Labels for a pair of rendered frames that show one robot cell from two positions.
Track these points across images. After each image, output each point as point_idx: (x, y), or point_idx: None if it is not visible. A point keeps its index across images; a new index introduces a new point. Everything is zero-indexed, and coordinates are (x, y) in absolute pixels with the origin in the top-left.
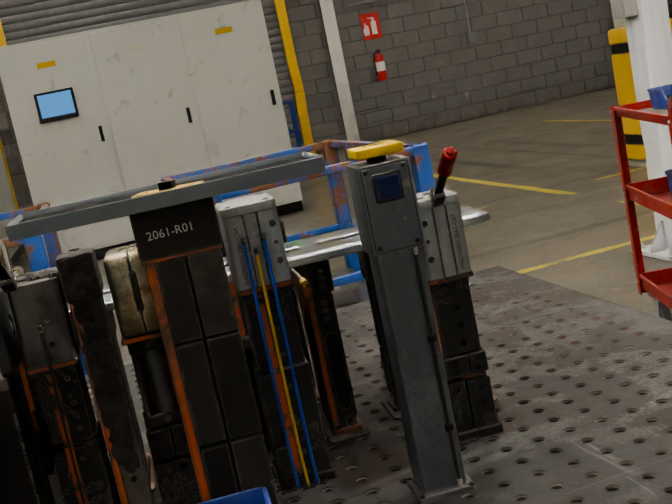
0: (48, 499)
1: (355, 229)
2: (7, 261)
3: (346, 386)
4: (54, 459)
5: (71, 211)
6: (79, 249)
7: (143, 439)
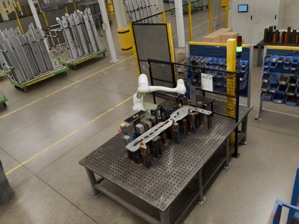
0: None
1: None
2: (171, 122)
3: None
4: None
5: (141, 113)
6: (148, 118)
7: (171, 147)
